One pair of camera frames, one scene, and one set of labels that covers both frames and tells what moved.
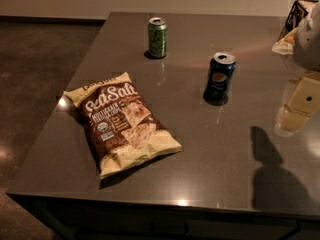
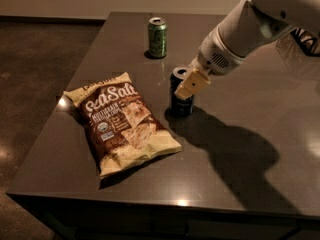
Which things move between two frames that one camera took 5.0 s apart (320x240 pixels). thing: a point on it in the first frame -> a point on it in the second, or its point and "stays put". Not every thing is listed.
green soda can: (157, 37) stays put
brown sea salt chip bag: (122, 129) stays put
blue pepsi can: (219, 77) -> (179, 106)
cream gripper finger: (305, 97) -> (212, 59)
